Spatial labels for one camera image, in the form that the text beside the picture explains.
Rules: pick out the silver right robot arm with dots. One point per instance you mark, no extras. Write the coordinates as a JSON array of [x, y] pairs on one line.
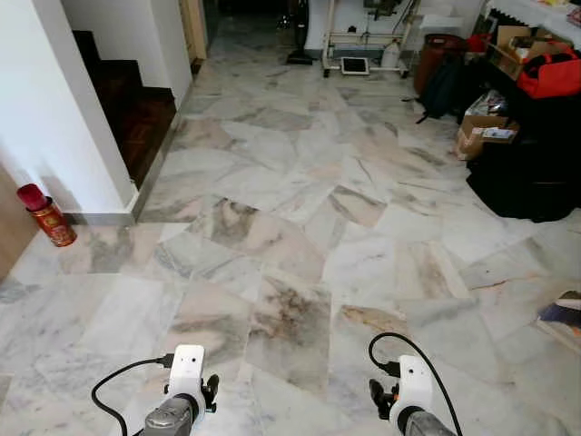
[[428, 425]]

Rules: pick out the red cylindrical tin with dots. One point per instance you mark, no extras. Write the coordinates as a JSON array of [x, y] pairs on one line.
[[50, 220]]

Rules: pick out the brown wooden panel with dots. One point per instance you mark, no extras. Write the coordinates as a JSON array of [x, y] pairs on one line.
[[14, 227]]

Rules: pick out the black cloth covered furniture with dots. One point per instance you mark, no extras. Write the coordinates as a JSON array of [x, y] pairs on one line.
[[531, 177]]

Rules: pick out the small filled cardboard box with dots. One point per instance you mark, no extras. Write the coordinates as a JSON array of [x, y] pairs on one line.
[[481, 134]]

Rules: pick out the dark wooden staircase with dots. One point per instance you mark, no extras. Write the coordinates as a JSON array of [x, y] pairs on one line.
[[136, 113]]

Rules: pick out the black backpack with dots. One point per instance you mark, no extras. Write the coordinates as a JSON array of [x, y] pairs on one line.
[[445, 89]]

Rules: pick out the white framed tablet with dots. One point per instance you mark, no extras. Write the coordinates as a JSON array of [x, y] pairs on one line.
[[355, 65]]

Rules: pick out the brown round bin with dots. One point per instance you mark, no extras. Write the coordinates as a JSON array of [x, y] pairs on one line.
[[436, 59]]

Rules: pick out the black upright vacuum cleaner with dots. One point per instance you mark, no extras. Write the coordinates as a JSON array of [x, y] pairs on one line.
[[300, 45]]

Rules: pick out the white wheeled rack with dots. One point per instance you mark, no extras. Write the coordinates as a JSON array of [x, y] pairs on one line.
[[368, 36]]

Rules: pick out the large open cardboard box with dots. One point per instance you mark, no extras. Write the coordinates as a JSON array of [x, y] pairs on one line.
[[513, 45]]

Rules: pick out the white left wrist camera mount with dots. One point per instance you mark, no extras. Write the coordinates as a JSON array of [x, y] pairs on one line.
[[187, 368]]

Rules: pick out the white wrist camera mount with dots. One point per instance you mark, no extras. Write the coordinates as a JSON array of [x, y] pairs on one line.
[[187, 368], [414, 381]]

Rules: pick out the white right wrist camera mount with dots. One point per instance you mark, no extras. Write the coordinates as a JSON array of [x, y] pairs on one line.
[[414, 381]]

